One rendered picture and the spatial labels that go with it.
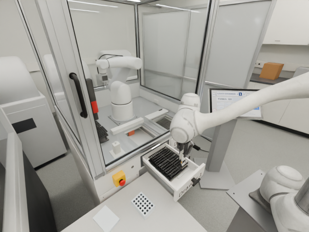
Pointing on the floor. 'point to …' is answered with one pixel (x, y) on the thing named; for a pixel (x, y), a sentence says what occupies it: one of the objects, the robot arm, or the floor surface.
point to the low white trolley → (170, 225)
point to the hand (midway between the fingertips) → (182, 155)
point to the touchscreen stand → (217, 160)
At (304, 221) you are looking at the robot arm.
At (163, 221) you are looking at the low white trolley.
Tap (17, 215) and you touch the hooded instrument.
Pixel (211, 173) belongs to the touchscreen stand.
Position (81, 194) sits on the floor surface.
